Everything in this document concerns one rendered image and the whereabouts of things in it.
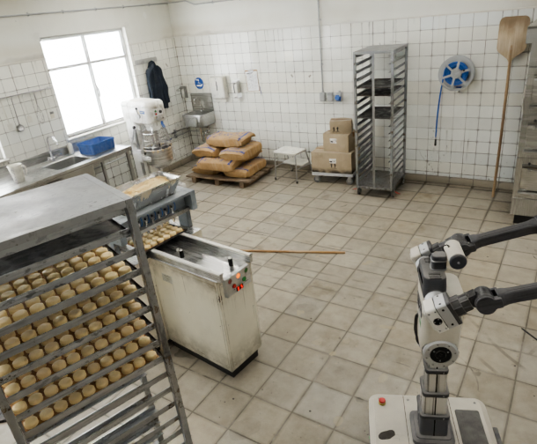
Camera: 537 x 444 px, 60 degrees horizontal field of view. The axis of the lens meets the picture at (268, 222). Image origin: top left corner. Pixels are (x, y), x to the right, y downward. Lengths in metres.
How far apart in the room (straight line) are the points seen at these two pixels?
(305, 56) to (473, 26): 2.21
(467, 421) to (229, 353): 1.54
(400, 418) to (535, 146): 3.30
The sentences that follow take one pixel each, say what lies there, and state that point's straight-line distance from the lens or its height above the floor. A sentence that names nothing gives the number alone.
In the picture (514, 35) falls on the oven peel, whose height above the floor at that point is 1.83.
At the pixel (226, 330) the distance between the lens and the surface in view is 3.24.
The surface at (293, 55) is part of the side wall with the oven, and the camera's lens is 7.08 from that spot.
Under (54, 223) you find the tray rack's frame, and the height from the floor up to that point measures 1.82.
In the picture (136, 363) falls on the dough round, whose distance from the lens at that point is 2.18.
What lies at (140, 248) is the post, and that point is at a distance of 1.86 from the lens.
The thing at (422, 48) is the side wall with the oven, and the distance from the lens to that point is 6.37.
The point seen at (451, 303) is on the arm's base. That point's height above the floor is 1.26.
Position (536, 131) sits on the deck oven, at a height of 1.04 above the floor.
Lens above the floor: 2.41
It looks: 25 degrees down
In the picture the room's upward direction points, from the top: 7 degrees counter-clockwise
